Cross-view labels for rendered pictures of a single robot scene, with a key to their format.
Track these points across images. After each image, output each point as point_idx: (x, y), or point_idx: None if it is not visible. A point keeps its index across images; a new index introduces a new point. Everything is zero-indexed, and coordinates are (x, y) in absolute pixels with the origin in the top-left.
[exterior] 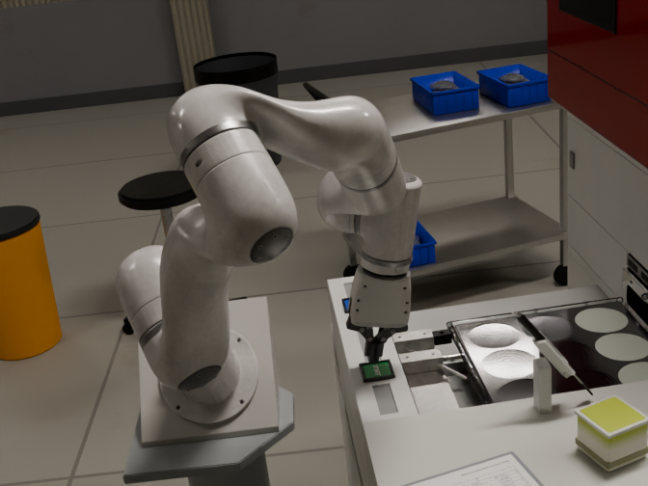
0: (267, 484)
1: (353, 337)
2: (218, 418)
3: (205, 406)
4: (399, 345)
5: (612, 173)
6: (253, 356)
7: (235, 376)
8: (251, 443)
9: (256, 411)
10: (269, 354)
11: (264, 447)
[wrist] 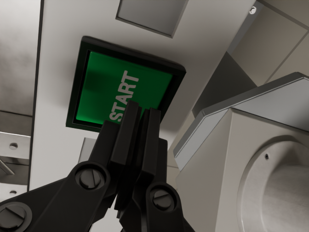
0: None
1: (109, 211)
2: (290, 144)
3: (299, 163)
4: (20, 177)
5: None
6: (244, 214)
7: (292, 190)
8: (267, 103)
9: (250, 140)
10: (221, 211)
11: (254, 92)
